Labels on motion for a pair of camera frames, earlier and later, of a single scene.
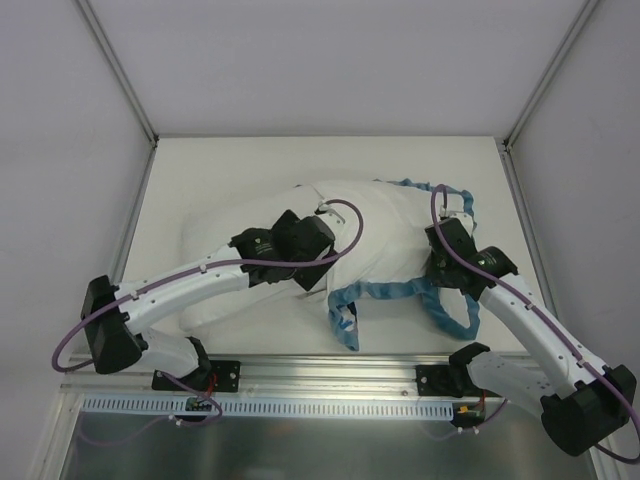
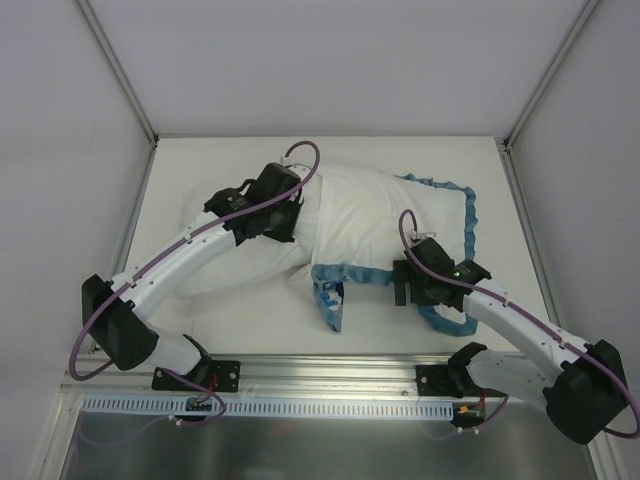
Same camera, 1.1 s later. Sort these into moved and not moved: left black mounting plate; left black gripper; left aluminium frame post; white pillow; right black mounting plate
Moved: left black gripper; white pillow
Not moved: right black mounting plate; left black mounting plate; left aluminium frame post
